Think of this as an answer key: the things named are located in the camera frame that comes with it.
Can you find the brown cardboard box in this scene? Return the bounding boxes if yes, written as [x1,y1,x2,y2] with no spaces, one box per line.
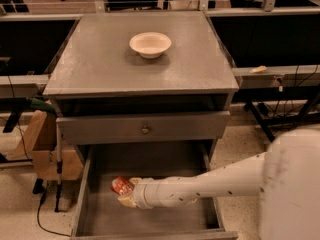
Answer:
[11,110,83,181]

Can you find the red coke can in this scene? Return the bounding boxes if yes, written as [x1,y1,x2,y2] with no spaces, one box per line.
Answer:
[111,176,134,196]

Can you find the grey drawer cabinet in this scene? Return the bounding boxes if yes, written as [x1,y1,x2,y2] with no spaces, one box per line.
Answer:
[42,10,240,158]

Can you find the silver black tripod leg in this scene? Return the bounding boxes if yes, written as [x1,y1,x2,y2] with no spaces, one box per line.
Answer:
[54,125,63,213]

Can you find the white bowl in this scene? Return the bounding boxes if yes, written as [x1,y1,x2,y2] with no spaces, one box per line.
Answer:
[129,32,172,59]

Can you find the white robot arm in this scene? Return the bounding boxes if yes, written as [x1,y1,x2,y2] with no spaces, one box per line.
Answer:
[118,128,320,240]

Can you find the black floor cable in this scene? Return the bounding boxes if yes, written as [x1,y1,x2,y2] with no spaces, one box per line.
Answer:
[35,183,72,238]

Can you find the small cream scrap on rail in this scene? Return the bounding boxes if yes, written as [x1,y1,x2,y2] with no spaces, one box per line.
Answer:
[250,65,267,74]

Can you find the closed grey top drawer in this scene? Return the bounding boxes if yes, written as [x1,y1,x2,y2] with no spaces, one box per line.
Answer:
[57,111,230,145]

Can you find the black table leg base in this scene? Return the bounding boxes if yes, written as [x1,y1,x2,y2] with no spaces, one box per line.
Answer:
[244,102,320,142]

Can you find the open grey middle drawer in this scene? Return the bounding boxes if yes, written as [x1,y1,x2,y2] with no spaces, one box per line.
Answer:
[70,141,238,240]

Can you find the round metal drawer knob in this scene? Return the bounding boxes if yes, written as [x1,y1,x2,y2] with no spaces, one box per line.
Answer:
[141,125,150,135]

